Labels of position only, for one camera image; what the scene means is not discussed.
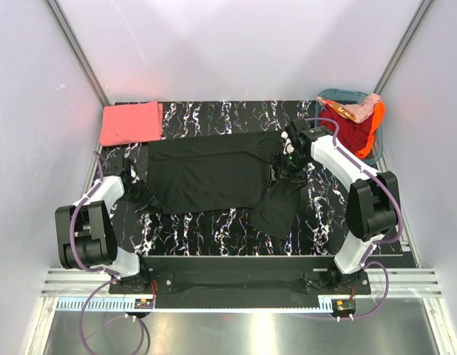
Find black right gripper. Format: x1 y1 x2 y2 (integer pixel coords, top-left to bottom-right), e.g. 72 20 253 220
267 150 311 195

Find black t shirt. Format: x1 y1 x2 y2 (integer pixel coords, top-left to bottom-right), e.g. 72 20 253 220
146 131 305 240

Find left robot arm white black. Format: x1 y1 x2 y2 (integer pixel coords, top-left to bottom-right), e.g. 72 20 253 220
55 158 161 293

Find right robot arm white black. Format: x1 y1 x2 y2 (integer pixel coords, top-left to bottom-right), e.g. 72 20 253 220
280 118 404 294

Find dark red t shirt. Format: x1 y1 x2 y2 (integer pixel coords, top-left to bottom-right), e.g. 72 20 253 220
319 109 374 159

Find teal plastic laundry basket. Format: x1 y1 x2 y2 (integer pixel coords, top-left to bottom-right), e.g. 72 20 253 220
315 89 383 166

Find light pink t shirt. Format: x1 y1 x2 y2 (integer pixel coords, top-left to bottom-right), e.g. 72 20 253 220
316 93 382 124

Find folded pink t shirt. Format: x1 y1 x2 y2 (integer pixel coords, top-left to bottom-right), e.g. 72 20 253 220
99 101 163 146

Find orange t shirt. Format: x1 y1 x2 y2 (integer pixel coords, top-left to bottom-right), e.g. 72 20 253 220
351 101 386 159

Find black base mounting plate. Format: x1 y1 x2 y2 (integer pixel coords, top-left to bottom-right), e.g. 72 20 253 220
108 254 372 310

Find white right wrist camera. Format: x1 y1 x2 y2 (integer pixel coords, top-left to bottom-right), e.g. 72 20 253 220
281 131 294 155

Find aluminium rail front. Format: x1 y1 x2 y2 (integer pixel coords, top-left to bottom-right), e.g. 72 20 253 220
41 268 442 298

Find white slotted cable duct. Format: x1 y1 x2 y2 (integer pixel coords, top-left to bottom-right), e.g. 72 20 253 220
56 298 339 314

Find aluminium frame post right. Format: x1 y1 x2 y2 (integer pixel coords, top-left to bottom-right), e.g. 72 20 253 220
373 0 436 95

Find aluminium frame post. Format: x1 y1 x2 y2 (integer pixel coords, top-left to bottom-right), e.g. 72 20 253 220
373 0 436 95
44 0 111 107

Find aluminium frame post left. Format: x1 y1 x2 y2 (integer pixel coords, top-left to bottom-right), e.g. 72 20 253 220
44 0 111 107

